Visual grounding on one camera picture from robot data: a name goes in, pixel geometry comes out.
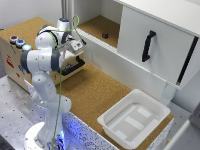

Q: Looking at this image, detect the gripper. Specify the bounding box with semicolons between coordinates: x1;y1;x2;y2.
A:
66;38;85;54

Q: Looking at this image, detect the purple block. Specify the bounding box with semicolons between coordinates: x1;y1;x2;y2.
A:
101;31;110;39

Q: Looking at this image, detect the white cabinet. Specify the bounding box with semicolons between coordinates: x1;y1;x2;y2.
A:
65;0;200;108

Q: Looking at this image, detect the green button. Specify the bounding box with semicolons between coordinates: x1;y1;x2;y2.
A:
21;44;33;54

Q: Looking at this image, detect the blue button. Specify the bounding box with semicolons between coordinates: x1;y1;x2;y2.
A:
15;38;26;49

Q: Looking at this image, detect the red button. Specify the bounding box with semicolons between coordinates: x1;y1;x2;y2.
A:
9;34;20;45

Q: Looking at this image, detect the wooden drawer box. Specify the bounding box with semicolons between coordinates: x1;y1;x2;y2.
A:
0;16;86;93

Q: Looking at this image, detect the white sliding door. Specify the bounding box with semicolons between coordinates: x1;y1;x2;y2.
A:
116;5;200;87

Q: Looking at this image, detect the white plastic box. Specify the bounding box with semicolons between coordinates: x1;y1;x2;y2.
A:
96;88;172;150

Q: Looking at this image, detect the black drawer handle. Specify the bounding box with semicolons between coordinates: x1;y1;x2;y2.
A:
61;55;86;76

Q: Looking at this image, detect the green cable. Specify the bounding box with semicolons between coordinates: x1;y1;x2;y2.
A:
49;14;81;150

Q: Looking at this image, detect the black door handle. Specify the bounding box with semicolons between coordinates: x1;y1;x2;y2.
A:
141;30;157;63

